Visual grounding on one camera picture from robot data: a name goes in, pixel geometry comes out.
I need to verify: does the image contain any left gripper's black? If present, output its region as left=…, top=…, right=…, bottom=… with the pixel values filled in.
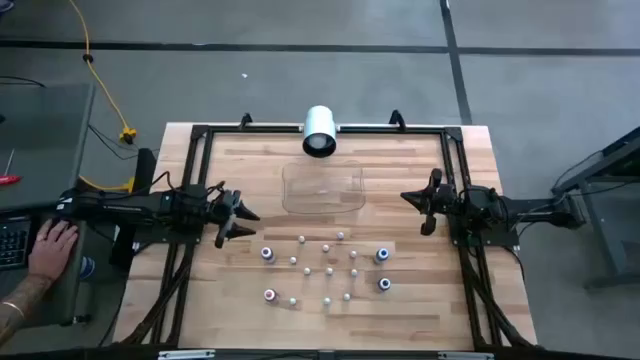
left=204, top=188, right=261, bottom=249

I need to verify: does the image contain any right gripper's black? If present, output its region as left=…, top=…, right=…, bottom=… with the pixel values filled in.
left=399, top=168, right=457, bottom=236

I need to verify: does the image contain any person's forearm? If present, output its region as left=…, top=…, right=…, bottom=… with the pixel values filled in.
left=0, top=272, right=54, bottom=346

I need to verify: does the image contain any clear plastic bin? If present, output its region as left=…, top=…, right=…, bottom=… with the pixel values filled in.
left=281, top=160, right=366, bottom=216

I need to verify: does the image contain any black stand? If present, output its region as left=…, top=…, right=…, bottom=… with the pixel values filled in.
left=108, top=147, right=159, bottom=272

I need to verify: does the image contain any blue white round object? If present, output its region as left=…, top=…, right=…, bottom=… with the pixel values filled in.
left=79, top=255, right=97, bottom=281

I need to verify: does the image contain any gray metal side table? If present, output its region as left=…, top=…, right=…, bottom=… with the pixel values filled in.
left=549, top=124, right=640, bottom=291

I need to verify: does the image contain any person's hand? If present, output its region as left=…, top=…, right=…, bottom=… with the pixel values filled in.
left=27, top=219, right=80, bottom=284

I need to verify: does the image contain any gray desk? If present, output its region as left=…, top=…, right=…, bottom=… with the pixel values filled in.
left=0, top=82, right=97, bottom=331

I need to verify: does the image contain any black keyboard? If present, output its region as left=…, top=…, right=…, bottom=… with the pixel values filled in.
left=0, top=214, right=32, bottom=272

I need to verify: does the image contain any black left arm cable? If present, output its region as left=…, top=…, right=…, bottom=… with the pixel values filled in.
left=130, top=170, right=227, bottom=202

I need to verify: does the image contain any short yellow cable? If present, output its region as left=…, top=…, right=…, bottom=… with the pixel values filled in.
left=78, top=173, right=137, bottom=194

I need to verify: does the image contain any silver metal bracket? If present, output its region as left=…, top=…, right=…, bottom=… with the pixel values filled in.
left=437, top=351, right=496, bottom=360
left=157, top=349, right=217, bottom=360

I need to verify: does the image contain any long yellow extension cable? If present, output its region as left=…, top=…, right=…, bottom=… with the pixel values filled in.
left=67, top=0, right=139, bottom=146

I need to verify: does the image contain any black floor cable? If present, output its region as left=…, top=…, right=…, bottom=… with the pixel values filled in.
left=87, top=123, right=161, bottom=162

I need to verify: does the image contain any gold bracelet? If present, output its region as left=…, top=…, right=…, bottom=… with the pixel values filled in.
left=0, top=299, right=26, bottom=321

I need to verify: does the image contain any black desk cable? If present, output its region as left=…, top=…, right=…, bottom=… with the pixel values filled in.
left=0, top=74, right=47, bottom=89

